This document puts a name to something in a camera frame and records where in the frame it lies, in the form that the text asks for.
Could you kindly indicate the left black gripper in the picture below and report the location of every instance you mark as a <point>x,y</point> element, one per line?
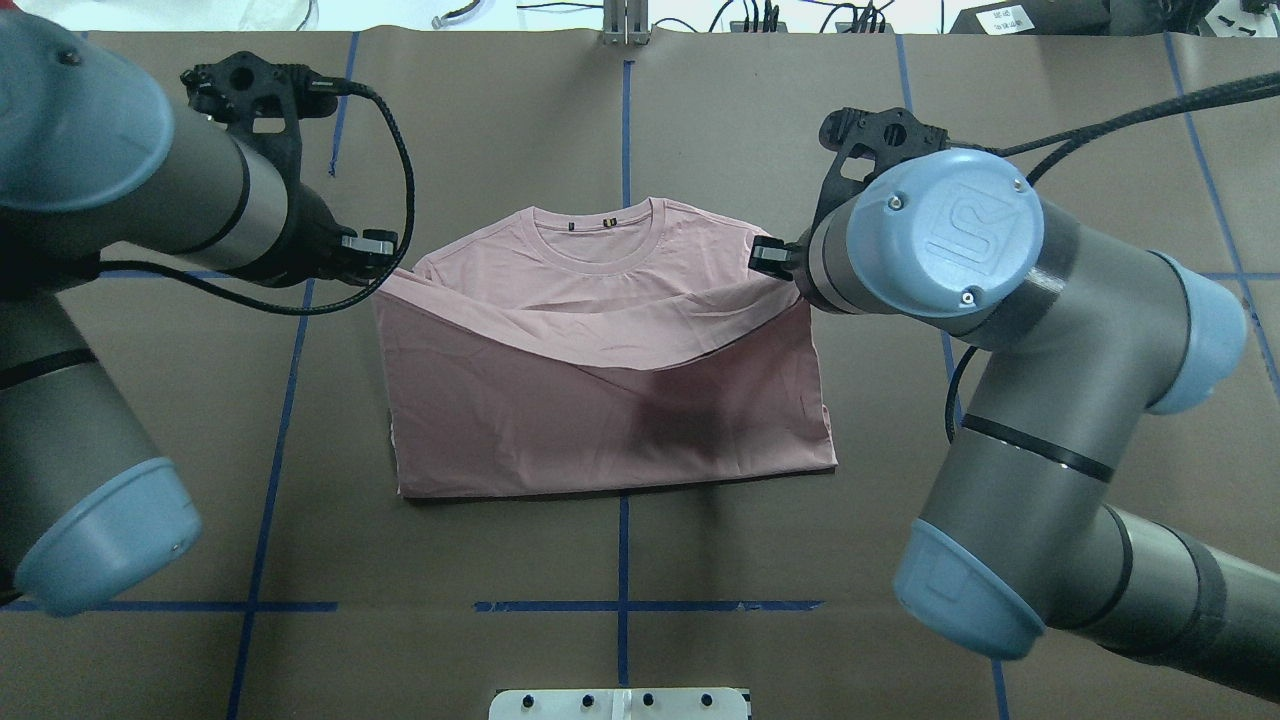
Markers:
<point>308,236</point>

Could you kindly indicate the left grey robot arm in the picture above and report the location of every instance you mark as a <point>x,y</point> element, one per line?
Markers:
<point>105,174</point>

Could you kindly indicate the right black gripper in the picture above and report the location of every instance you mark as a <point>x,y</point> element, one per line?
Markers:
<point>773,257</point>

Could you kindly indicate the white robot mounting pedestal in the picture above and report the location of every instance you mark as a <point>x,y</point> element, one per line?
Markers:
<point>623,703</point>

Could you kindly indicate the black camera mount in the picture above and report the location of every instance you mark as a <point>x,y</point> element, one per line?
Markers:
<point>887,138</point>
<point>263,104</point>

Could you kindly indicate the pink Snoopy t-shirt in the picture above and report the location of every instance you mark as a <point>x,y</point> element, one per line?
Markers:
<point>551,355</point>

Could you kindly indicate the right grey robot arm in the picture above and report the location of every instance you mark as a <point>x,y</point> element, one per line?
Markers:
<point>1085,335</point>

